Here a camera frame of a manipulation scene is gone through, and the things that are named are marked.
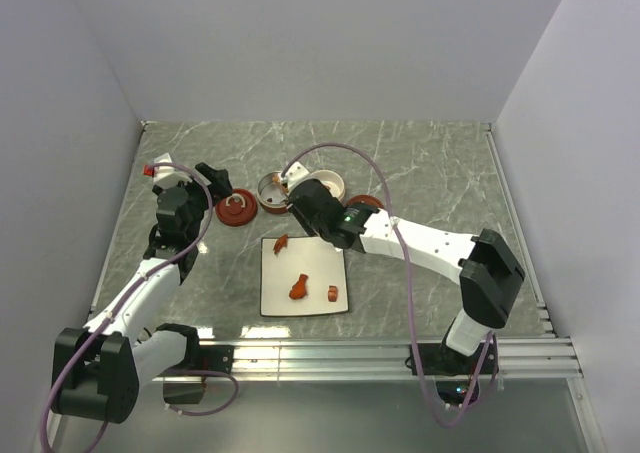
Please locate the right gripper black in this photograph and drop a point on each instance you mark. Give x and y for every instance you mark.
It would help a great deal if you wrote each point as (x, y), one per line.
(309, 230)

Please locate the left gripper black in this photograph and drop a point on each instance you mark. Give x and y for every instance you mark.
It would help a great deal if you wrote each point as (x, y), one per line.
(218, 179)

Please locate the red lid with ring handle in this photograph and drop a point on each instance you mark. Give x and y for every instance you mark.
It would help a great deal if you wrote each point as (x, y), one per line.
(237, 210)

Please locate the red lid with white tab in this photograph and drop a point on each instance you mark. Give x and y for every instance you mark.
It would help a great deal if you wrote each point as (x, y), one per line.
(364, 202)

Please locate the small orange chicken wing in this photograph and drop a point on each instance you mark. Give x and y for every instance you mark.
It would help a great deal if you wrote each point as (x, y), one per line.
(280, 244)

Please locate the metal tongs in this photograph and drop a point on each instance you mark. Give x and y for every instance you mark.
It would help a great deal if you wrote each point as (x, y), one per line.
(280, 193)

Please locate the braised pork belly cube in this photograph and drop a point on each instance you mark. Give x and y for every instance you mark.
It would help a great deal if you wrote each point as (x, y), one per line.
(332, 294)

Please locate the large orange drumstick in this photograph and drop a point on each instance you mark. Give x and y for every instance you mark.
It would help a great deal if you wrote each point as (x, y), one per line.
(298, 290)

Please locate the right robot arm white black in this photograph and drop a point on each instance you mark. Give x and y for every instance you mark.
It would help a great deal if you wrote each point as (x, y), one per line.
(483, 266)

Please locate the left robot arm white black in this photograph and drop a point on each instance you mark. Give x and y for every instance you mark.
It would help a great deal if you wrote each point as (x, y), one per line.
(99, 369)

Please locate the pink cream round container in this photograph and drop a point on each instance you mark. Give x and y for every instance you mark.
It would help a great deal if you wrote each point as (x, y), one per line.
(332, 181)

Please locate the steel bowl red base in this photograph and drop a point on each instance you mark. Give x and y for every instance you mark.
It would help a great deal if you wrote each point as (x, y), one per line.
(271, 194)

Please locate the white square plate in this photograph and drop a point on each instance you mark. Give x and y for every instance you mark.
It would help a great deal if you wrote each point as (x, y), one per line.
(324, 265)

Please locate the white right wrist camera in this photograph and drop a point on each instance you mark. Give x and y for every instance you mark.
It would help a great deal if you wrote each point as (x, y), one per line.
(295, 175)

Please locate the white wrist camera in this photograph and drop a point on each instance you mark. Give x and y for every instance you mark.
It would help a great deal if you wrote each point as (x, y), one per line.
(295, 175)
(163, 175)

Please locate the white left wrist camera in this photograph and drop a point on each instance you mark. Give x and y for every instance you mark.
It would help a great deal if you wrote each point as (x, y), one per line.
(163, 175)

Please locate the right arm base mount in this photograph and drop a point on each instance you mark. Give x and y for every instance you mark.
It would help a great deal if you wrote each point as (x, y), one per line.
(438, 360)

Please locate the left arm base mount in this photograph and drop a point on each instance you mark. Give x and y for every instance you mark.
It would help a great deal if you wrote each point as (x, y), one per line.
(207, 360)

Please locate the aluminium rail frame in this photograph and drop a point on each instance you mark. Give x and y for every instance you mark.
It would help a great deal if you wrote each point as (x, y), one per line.
(340, 383)

